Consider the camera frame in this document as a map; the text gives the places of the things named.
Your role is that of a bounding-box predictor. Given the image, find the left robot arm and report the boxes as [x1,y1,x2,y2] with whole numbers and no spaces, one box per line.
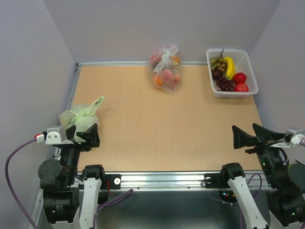
[37,124,110,229]

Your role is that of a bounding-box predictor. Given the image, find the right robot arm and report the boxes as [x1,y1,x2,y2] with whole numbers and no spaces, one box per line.
[219,124,305,229]

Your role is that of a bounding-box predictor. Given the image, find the dark purple grapes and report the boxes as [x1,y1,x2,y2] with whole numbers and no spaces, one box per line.
[215,77,235,92]

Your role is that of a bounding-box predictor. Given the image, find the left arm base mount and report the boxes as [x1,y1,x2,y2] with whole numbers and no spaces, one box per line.
[76,173,122,190]

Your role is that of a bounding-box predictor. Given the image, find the aluminium front rail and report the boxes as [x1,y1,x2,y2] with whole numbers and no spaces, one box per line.
[73,170,265,191]

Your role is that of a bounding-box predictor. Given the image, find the clear plastic fruit bag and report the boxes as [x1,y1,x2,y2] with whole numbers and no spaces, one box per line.
[148,46,182,94]

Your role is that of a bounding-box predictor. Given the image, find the orange fruit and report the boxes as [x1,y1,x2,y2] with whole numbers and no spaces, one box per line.
[153,74,164,87]

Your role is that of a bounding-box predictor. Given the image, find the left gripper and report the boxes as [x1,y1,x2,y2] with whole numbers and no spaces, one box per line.
[60,120,100,181]

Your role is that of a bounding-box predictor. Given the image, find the dark mangosteen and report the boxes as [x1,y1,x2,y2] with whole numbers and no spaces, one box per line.
[212,69,223,80]

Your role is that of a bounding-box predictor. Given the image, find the red apple upper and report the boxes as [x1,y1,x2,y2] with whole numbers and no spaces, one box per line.
[233,73,247,84]

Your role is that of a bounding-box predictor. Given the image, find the longan bunch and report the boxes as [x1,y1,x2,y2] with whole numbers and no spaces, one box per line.
[209,49,227,72]

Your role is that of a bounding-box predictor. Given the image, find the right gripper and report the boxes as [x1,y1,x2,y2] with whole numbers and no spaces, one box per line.
[233,121,286,186]

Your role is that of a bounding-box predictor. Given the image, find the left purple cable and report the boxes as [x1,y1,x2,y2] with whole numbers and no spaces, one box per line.
[4,137,39,229]

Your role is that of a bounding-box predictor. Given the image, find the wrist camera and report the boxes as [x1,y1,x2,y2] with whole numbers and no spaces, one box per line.
[284,128,305,146]
[34,126,67,145]

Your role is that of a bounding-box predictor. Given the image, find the white plastic basket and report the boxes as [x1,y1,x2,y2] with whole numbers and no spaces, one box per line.
[206,49,259,98]

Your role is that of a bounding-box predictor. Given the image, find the green plastic bag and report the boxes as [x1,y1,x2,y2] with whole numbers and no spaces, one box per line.
[59,96,105,142]

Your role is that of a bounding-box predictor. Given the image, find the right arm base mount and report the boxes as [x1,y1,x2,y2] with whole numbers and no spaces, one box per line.
[201,173,228,188]

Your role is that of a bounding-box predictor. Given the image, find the red apple lower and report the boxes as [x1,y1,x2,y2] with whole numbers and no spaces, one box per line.
[234,83,249,93]

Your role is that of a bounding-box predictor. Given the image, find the yellow banana bunch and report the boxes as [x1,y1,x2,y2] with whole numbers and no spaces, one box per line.
[224,56,235,80]

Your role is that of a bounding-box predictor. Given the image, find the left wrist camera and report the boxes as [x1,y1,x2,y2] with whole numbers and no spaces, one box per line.
[34,126,67,145]

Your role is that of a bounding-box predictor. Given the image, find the pink peach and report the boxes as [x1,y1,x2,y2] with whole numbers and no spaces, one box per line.
[162,69,174,84]

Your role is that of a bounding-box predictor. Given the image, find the red apple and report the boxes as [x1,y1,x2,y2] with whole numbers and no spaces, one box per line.
[233,73,247,84]
[234,83,249,93]

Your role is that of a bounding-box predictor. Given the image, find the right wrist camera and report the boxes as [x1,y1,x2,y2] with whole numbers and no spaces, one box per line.
[284,128,305,146]

